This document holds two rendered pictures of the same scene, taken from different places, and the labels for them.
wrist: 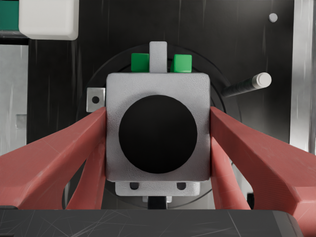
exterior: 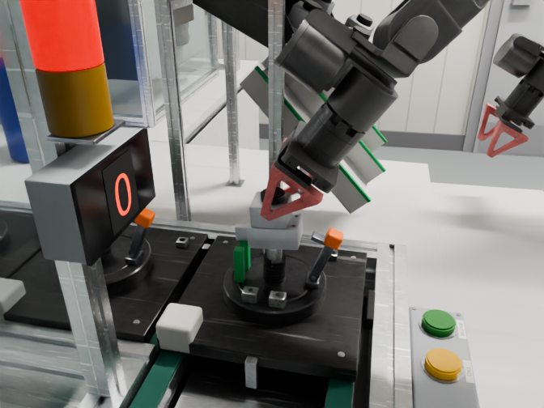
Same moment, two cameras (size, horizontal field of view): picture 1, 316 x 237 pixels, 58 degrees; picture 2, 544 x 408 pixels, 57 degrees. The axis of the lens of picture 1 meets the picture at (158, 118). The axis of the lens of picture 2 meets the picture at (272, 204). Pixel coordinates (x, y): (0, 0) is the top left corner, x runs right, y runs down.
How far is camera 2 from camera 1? 57 cm
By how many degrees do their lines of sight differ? 61
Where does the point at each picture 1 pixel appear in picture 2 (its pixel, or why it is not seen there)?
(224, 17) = (217, 257)
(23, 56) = (190, 395)
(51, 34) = (198, 316)
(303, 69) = not seen: hidden behind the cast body
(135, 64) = (239, 250)
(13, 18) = (165, 369)
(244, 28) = (227, 252)
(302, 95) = not seen: hidden behind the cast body
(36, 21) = (187, 320)
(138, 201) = (319, 291)
